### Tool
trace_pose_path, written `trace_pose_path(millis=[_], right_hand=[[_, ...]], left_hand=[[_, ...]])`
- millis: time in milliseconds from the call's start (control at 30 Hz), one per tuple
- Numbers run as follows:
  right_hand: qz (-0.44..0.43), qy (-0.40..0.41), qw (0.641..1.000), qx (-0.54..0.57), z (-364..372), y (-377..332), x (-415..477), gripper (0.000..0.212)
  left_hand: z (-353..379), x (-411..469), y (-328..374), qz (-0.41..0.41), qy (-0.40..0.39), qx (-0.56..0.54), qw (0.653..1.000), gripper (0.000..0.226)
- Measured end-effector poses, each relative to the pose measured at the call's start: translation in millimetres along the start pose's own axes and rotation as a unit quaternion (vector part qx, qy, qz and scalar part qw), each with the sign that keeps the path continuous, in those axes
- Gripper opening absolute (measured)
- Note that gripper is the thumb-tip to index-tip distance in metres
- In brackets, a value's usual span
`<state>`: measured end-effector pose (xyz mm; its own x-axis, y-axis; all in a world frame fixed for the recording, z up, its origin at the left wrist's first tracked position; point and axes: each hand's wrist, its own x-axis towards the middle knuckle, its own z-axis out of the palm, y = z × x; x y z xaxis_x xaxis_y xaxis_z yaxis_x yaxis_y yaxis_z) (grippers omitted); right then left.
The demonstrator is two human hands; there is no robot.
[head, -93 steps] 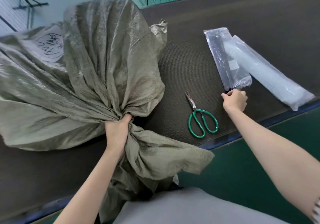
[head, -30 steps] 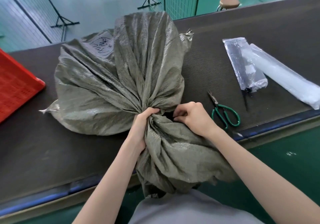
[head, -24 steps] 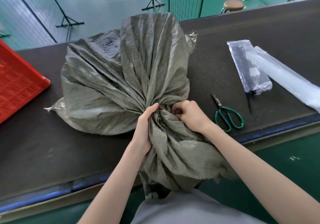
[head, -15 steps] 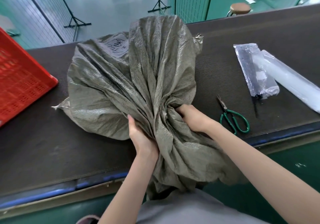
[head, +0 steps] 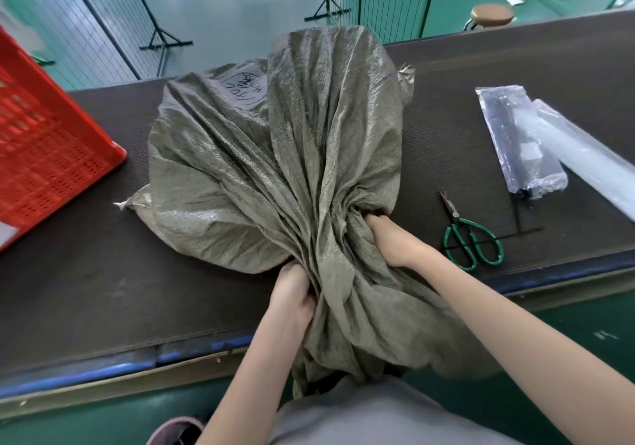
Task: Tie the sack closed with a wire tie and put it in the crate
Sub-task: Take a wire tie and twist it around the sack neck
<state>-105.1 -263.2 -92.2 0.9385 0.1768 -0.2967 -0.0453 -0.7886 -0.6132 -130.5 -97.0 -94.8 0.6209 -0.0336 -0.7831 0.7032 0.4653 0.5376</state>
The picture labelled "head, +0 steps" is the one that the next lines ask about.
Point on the person's grey shirt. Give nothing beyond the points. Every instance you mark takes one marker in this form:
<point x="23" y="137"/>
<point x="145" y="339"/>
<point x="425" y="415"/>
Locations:
<point x="377" y="417"/>

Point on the white plastic film roll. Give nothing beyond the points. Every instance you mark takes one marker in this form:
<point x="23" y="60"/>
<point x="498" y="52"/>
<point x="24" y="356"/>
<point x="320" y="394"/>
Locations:
<point x="583" y="154"/>

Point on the person's right forearm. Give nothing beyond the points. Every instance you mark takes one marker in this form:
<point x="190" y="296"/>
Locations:
<point x="536" y="350"/>

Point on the person's left forearm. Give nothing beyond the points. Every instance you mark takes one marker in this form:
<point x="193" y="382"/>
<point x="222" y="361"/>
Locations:
<point x="248" y="385"/>

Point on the red plastic crate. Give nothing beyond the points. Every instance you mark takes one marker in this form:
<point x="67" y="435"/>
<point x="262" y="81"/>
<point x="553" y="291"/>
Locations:
<point x="47" y="152"/>

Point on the person's pink shoe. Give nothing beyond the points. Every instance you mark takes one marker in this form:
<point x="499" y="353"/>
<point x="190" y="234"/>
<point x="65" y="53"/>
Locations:
<point x="176" y="431"/>

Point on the round brown stool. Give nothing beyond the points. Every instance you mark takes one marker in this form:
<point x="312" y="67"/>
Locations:
<point x="490" y="16"/>

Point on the person's left hand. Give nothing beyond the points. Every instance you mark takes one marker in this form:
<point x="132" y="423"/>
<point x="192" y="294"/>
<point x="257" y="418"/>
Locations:
<point x="292" y="293"/>

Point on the person's right fingers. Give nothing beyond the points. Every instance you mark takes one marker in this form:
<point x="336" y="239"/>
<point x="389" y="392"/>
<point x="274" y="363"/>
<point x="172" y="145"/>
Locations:
<point x="377" y="224"/>

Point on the person's left fingers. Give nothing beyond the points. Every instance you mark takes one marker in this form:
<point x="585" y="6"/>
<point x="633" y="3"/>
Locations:
<point x="308" y="293"/>

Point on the clear plastic bag packet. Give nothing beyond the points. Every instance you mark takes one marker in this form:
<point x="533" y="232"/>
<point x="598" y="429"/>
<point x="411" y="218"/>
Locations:
<point x="521" y="142"/>

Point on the person's right hand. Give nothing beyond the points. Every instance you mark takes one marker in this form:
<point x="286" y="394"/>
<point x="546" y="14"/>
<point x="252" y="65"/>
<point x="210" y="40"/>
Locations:
<point x="394" y="241"/>

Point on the grey-green woven sack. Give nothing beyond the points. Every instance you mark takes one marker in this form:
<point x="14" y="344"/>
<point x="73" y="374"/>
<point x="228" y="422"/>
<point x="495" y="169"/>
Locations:
<point x="292" y="171"/>

